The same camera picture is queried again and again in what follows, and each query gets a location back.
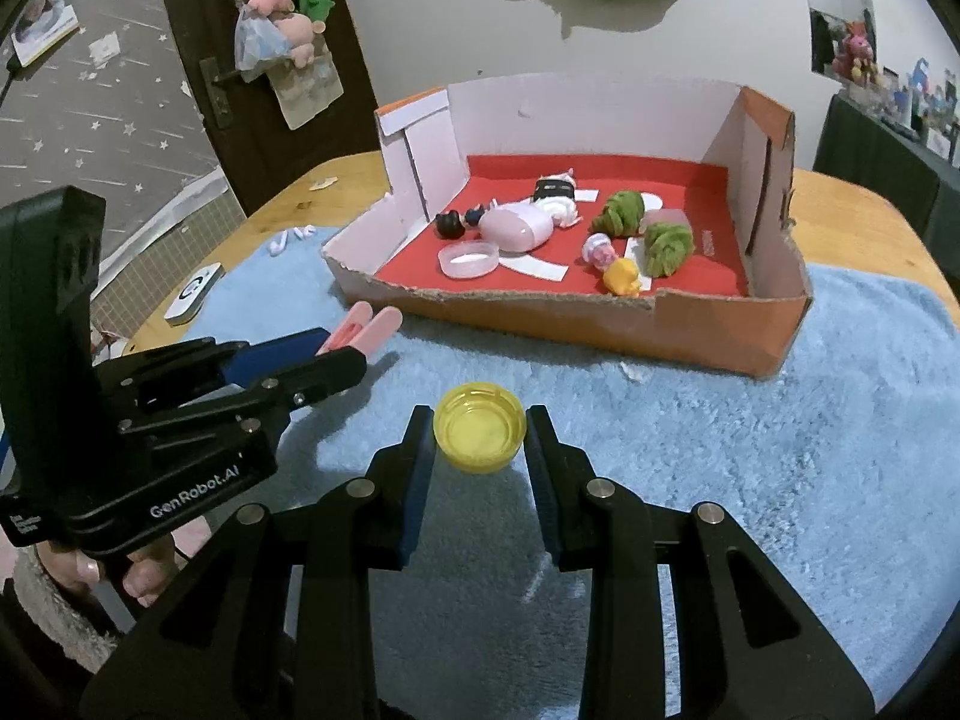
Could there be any pink plastic clip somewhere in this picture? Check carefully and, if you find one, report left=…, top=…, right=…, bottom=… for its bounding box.
left=322, top=302, right=406, bottom=361

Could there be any yellow toy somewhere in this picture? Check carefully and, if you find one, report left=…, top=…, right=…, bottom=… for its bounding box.
left=604, top=259, right=653, bottom=297

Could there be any blue fluffy towel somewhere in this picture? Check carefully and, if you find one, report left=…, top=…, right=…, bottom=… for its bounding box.
left=169, top=225, right=960, bottom=720

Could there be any metal door handle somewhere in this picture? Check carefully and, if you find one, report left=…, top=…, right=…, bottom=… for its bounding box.
left=199, top=56, right=245, bottom=130

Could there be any dark cloth covered table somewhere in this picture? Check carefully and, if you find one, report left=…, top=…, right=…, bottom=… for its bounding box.
left=814, top=90, right=960, bottom=241

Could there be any yellow bottle cap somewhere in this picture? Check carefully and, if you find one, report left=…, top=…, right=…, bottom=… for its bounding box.
left=433, top=382, right=527, bottom=475

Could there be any person's left hand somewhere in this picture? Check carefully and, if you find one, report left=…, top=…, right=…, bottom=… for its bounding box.
left=34, top=521, right=185, bottom=608

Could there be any hanging paper pouch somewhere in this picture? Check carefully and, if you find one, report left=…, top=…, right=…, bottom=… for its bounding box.
left=270, top=52, right=346, bottom=130

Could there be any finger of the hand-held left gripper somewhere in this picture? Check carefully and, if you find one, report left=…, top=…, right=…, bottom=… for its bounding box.
left=118, top=349, right=370, bottom=441
left=96, top=326, right=332, bottom=407

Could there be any white rectangular device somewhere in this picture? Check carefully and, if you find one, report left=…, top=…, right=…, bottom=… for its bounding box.
left=163, top=262, right=224, bottom=327

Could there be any orange cardboard box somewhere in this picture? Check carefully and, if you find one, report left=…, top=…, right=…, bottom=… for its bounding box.
left=322, top=73, right=815, bottom=380

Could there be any pink doll plush toy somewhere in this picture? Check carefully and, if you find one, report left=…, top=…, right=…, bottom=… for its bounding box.
left=274, top=13, right=325, bottom=67

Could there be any green yarn ball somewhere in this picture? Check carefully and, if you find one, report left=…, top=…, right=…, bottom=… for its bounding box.
left=591, top=191, right=646, bottom=237
left=643, top=221, right=695, bottom=278

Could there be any pink rabbit plush toy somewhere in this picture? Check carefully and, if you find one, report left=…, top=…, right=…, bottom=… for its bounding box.
left=840, top=21, right=882, bottom=83

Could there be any pink earbud case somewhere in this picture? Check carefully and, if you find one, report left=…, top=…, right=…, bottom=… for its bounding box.
left=480, top=204, right=556, bottom=252

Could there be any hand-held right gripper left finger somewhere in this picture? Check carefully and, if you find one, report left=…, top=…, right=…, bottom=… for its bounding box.
left=79, top=405, right=437, bottom=720

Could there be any clear plastic bag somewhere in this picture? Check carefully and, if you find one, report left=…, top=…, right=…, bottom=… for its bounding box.
left=234, top=4, right=293, bottom=80

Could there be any black white doll figurine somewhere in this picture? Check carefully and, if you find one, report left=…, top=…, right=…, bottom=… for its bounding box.
left=532, top=169, right=584, bottom=230

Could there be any white book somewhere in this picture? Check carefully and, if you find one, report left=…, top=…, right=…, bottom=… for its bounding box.
left=11, top=0, right=82, bottom=68

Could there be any black-haired boy figurine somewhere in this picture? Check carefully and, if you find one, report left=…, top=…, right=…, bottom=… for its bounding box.
left=435, top=206, right=500, bottom=239

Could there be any translucent white round lid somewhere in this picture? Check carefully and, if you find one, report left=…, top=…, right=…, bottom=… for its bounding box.
left=439, top=241, right=500, bottom=280

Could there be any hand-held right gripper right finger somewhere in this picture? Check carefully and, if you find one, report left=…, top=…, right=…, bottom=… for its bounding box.
left=525, top=405, right=878, bottom=720

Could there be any person's left forearm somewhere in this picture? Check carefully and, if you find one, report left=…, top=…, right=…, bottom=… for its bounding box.
left=0, top=544, right=125, bottom=680

